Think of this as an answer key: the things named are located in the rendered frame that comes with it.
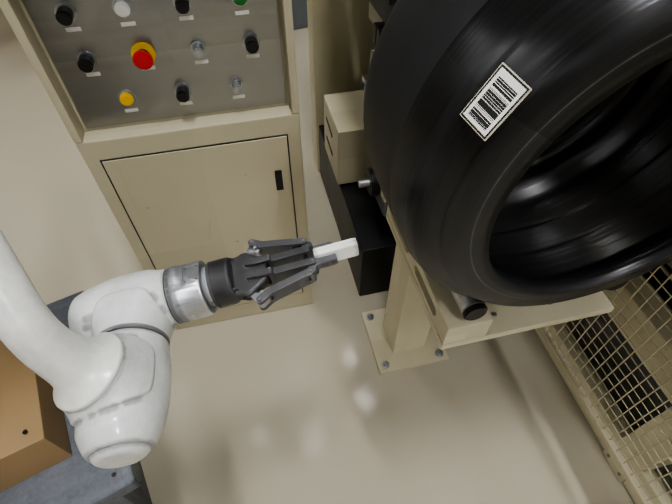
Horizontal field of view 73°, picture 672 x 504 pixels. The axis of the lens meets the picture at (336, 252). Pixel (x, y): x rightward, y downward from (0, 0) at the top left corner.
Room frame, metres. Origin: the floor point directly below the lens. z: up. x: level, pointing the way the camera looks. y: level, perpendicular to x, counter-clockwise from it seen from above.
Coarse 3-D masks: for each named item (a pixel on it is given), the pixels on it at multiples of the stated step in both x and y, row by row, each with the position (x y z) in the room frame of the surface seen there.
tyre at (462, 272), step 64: (448, 0) 0.52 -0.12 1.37; (512, 0) 0.45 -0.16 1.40; (576, 0) 0.41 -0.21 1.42; (640, 0) 0.40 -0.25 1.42; (384, 64) 0.55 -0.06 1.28; (448, 64) 0.44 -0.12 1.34; (512, 64) 0.40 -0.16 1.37; (576, 64) 0.38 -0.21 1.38; (640, 64) 0.39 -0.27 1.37; (384, 128) 0.50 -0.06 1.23; (448, 128) 0.40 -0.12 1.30; (512, 128) 0.37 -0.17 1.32; (576, 128) 0.74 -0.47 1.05; (640, 128) 0.72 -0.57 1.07; (384, 192) 0.49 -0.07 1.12; (448, 192) 0.37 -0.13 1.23; (512, 192) 0.69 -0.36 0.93; (576, 192) 0.67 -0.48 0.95; (640, 192) 0.61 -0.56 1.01; (448, 256) 0.37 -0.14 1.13; (512, 256) 0.54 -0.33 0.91; (576, 256) 0.53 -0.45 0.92; (640, 256) 0.45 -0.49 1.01
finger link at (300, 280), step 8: (304, 272) 0.41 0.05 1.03; (312, 272) 0.41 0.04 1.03; (288, 280) 0.40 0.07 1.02; (296, 280) 0.40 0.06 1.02; (304, 280) 0.40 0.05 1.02; (272, 288) 0.39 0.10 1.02; (280, 288) 0.39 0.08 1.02; (288, 288) 0.39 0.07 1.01; (296, 288) 0.40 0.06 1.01; (264, 296) 0.37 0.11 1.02; (272, 296) 0.38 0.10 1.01; (280, 296) 0.38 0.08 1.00
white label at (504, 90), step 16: (496, 80) 0.39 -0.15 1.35; (512, 80) 0.38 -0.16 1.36; (480, 96) 0.39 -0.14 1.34; (496, 96) 0.38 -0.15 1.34; (512, 96) 0.37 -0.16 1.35; (464, 112) 0.39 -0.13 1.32; (480, 112) 0.38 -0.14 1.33; (496, 112) 0.37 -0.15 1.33; (480, 128) 0.37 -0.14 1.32; (496, 128) 0.36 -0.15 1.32
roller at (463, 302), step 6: (456, 294) 0.45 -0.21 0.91; (456, 300) 0.44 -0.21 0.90; (462, 300) 0.44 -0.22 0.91; (468, 300) 0.43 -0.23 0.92; (474, 300) 0.43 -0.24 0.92; (480, 300) 0.43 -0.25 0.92; (462, 306) 0.43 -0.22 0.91; (468, 306) 0.42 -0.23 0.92; (474, 306) 0.42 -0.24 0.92; (480, 306) 0.42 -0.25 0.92; (486, 306) 0.42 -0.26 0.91; (462, 312) 0.42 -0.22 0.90; (468, 312) 0.41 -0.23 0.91; (474, 312) 0.41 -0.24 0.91; (480, 312) 0.42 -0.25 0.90; (468, 318) 0.41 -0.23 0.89; (474, 318) 0.42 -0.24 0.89
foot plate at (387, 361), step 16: (368, 320) 0.93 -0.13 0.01; (368, 336) 0.86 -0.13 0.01; (384, 336) 0.86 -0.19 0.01; (432, 336) 0.86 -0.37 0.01; (384, 352) 0.79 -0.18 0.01; (400, 352) 0.79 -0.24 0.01; (416, 352) 0.79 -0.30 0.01; (432, 352) 0.79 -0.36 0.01; (384, 368) 0.73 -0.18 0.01; (400, 368) 0.73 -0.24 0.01
